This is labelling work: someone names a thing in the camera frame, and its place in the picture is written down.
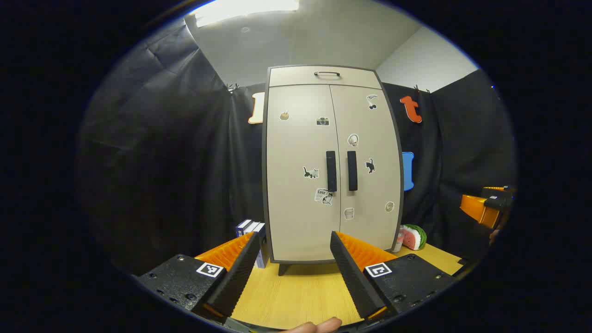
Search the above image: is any beige cabinet drawer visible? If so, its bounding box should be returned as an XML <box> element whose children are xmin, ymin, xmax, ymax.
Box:
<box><xmin>268</xmin><ymin>66</ymin><xmax>382</xmax><ymax>90</ymax></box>

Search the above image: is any toy watermelon slice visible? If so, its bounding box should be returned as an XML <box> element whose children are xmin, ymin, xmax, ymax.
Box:
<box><xmin>401</xmin><ymin>224</ymin><xmax>427</xmax><ymax>251</ymax></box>

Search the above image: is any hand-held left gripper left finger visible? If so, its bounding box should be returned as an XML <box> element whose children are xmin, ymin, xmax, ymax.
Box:
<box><xmin>136</xmin><ymin>231</ymin><xmax>262</xmax><ymax>324</ymax></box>

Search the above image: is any beige double-door shoe cabinet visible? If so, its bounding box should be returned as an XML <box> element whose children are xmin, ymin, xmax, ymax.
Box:
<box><xmin>261</xmin><ymin>65</ymin><xmax>405</xmax><ymax>277</ymax></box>

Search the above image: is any beige shoe cabinet door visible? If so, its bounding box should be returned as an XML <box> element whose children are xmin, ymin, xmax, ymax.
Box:
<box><xmin>267</xmin><ymin>84</ymin><xmax>341</xmax><ymax>262</ymax></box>
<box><xmin>330</xmin><ymin>85</ymin><xmax>402</xmax><ymax>253</ymax></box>

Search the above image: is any black backdrop cloth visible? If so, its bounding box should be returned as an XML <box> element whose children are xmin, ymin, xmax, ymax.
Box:
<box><xmin>76</xmin><ymin>18</ymin><xmax>516</xmax><ymax>278</ymax></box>

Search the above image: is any light blue book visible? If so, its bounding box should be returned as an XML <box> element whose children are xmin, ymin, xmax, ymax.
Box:
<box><xmin>252</xmin><ymin>222</ymin><xmax>269</xmax><ymax>269</ymax></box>

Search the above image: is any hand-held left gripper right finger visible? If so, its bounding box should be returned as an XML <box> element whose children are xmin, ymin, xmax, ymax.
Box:
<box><xmin>329</xmin><ymin>230</ymin><xmax>458</xmax><ymax>322</ymax></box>

